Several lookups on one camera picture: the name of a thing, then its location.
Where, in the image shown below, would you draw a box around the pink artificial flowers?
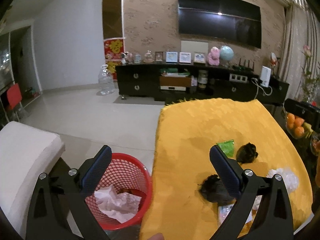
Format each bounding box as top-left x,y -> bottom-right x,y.
299,45 -> 319,104

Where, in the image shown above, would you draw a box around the red festive wall poster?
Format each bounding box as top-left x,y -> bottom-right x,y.
104,37 -> 124,80

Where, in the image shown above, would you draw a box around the black wrapper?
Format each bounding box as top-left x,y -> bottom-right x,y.
199,174 -> 234,205

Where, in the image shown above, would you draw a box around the brown small picture frame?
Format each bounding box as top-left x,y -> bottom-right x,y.
155,51 -> 163,62

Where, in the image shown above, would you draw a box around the black tv cabinet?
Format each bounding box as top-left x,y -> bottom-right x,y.
116,63 -> 289,106

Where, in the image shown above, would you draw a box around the pink plush toy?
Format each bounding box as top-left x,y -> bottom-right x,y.
207,47 -> 220,66

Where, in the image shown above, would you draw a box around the black bag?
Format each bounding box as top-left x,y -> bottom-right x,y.
236,142 -> 258,164

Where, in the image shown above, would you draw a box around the clear large water bottle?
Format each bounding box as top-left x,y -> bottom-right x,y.
97,64 -> 115,96

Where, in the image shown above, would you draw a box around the yellow tablecloth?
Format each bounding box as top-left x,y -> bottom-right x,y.
139,98 -> 312,239

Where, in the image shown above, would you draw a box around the white picture frame right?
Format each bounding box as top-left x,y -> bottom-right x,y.
194,53 -> 206,64

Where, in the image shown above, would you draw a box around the white sofa armrest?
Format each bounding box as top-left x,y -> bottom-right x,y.
0,121 -> 65,238

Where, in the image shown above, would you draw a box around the white router box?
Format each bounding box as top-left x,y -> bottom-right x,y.
259,66 -> 271,87

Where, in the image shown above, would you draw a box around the white wall panel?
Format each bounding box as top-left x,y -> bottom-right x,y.
181,41 -> 209,53

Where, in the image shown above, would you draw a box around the green snack packet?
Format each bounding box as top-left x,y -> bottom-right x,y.
217,139 -> 234,158

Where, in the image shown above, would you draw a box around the black wifi router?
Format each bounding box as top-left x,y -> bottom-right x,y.
232,59 -> 255,72

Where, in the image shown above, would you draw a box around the beige curtain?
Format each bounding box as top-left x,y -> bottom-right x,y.
279,2 -> 319,98

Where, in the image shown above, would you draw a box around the light blue globe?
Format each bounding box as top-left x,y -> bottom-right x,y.
220,46 -> 234,61

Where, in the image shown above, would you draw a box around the white picture frame pink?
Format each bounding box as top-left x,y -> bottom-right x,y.
179,52 -> 191,64

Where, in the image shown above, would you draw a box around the white picture frame blue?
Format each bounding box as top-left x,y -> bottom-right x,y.
165,51 -> 178,63

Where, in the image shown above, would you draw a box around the red plastic mesh basket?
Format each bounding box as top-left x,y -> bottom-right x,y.
85,153 -> 152,230

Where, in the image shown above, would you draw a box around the white tissue paper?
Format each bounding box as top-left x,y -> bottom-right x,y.
94,184 -> 142,223

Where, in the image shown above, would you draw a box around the white foam net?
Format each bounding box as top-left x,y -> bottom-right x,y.
267,167 -> 299,194

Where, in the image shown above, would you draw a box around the white cable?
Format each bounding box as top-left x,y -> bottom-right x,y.
251,77 -> 273,100

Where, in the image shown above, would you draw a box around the black wall television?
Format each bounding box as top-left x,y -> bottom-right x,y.
178,0 -> 262,49

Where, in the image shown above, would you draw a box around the bowl of oranges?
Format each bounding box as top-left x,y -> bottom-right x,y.
286,113 -> 313,139

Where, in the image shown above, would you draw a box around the red chair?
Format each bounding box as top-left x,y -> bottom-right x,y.
7,83 -> 25,122

